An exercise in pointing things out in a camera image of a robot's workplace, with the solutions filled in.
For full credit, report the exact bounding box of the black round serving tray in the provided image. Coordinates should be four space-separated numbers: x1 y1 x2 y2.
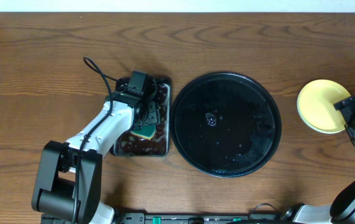
170 72 282 178

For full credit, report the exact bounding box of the black rectangular water tray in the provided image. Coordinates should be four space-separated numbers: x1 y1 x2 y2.
109 77 172 157

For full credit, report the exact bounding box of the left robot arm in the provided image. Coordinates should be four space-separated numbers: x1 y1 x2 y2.
31 93 170 223

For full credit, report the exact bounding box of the yellow plate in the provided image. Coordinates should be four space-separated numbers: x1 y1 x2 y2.
296 79 351 134

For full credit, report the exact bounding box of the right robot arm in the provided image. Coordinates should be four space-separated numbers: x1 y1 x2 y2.
281 95 355 224

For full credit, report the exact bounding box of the green yellow sponge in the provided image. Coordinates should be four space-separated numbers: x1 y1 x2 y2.
131 125 156 140

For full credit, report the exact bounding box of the pale green plate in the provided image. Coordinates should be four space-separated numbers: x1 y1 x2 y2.
297 106 344 134

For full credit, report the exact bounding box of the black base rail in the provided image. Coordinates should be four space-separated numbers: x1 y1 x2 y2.
106 213 290 224

